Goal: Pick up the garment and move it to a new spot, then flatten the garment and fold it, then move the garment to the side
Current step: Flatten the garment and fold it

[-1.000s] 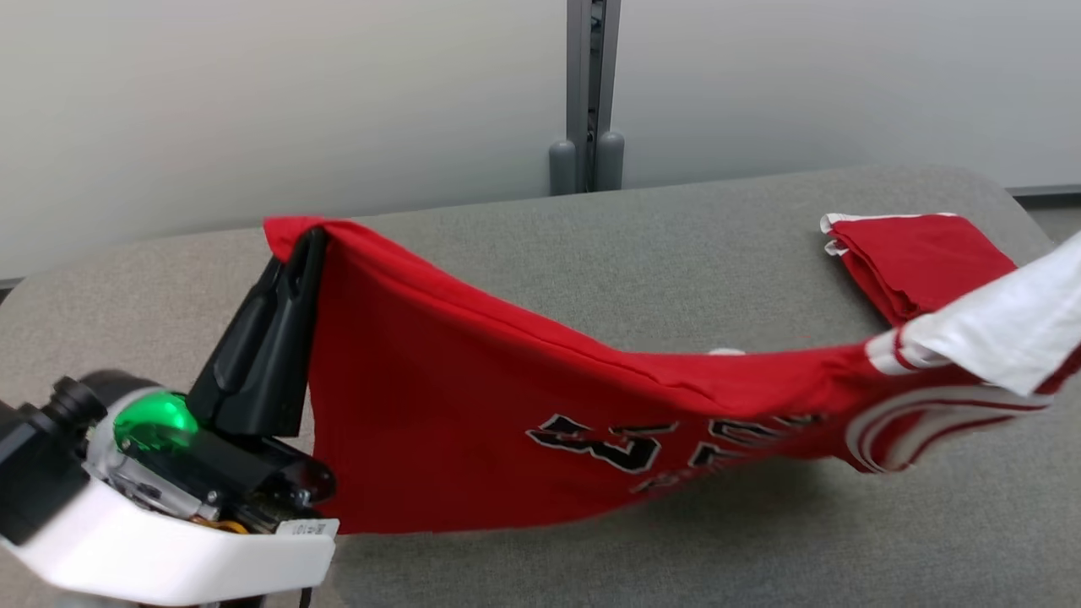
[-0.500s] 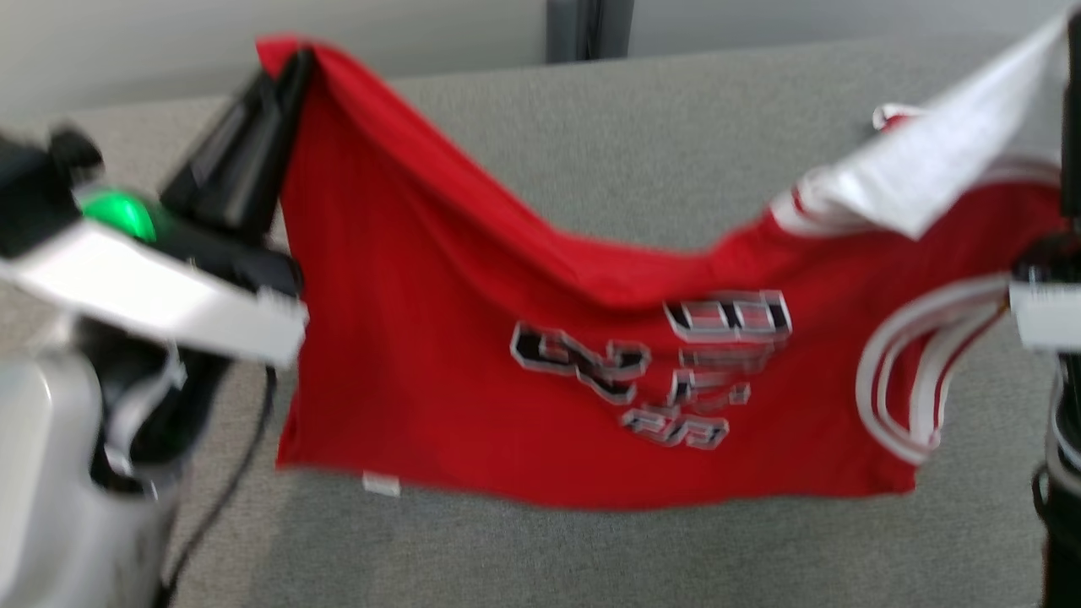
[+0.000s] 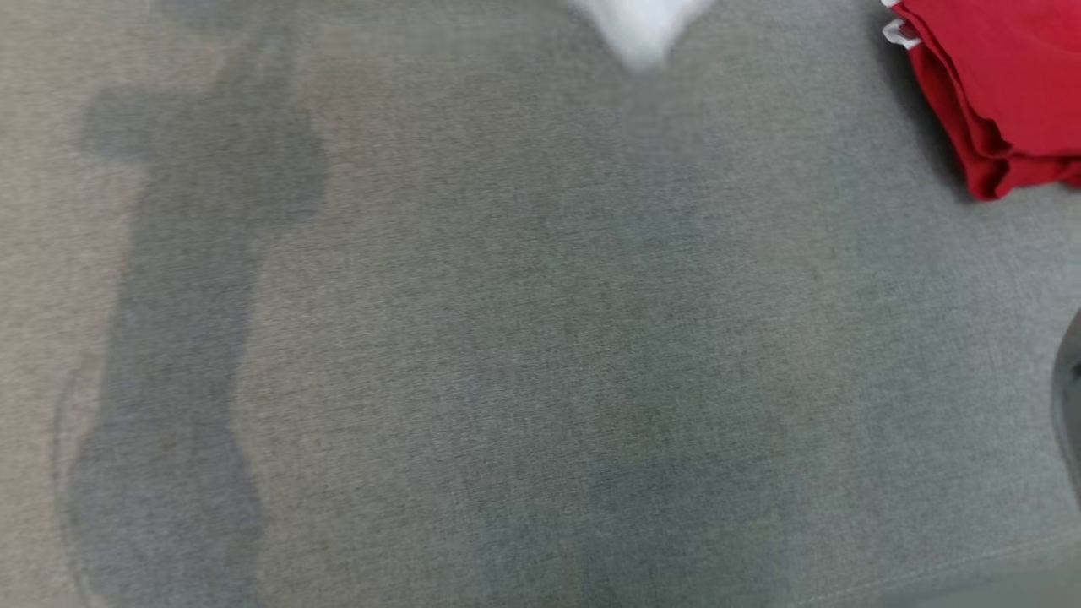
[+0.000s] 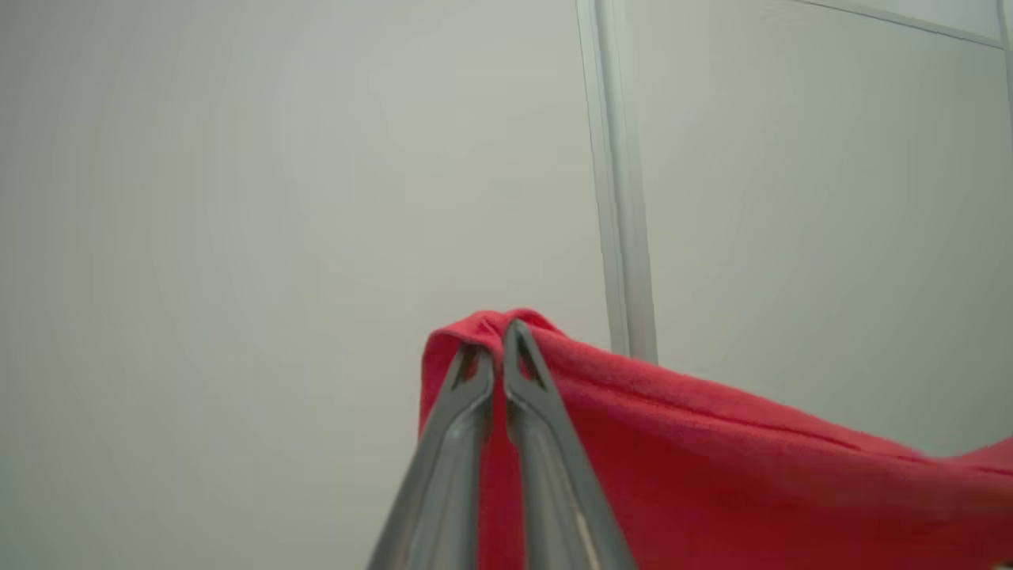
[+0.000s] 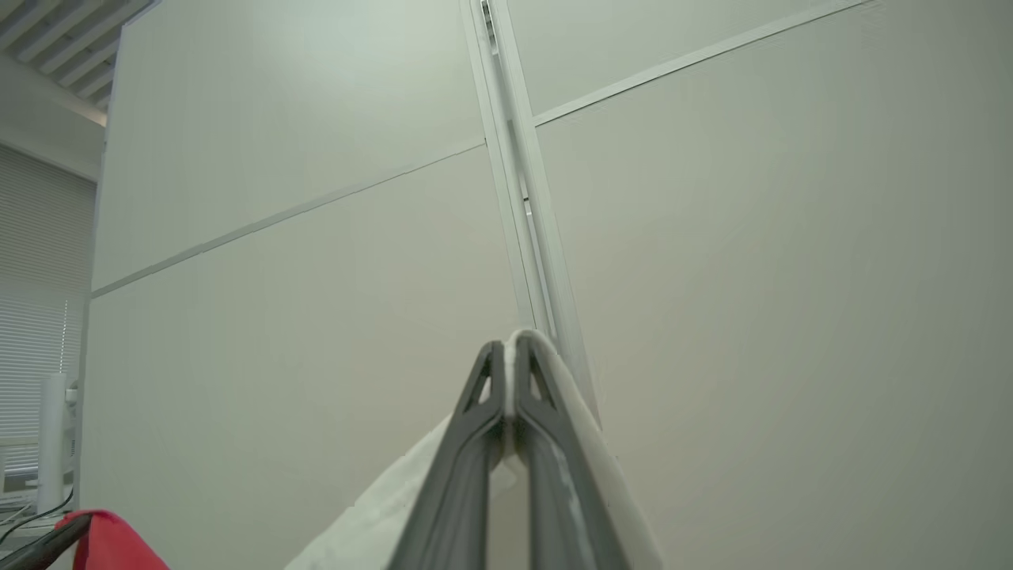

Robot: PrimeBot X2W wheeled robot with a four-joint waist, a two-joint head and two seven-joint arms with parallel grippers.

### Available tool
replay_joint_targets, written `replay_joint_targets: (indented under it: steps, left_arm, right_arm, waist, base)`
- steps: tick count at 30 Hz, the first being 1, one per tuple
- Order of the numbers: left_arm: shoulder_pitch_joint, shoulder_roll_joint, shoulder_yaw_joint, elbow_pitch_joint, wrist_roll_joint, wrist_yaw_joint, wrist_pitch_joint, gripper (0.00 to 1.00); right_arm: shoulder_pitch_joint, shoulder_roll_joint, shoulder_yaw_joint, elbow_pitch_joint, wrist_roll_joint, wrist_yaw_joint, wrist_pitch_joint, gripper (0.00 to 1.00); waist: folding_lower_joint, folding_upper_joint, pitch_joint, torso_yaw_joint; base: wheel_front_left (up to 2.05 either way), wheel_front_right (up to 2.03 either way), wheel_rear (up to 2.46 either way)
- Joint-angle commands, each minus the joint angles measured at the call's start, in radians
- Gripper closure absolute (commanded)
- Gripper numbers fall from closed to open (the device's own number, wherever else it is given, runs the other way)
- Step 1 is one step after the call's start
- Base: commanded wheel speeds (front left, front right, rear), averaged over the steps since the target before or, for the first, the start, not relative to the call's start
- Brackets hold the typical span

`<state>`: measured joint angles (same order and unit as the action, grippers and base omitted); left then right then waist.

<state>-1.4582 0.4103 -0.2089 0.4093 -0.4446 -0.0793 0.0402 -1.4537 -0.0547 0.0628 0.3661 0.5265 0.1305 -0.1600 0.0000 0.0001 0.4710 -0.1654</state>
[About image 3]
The red shorts with white stripe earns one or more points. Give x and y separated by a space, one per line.
1005 84

